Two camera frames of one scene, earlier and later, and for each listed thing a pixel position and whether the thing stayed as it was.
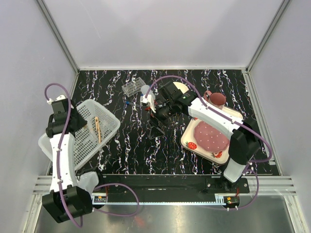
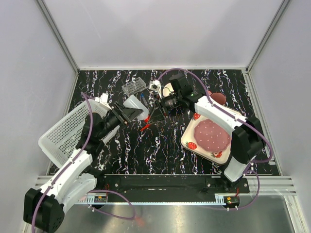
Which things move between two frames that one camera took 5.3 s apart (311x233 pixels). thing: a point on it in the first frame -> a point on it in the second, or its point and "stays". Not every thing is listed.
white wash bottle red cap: [144, 90] -> [133, 102]
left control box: [100, 198] stays
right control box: [232, 201] stays
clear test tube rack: [133, 87] stays
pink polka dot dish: [210, 139] stays
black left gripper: [82, 122] -> [130, 113]
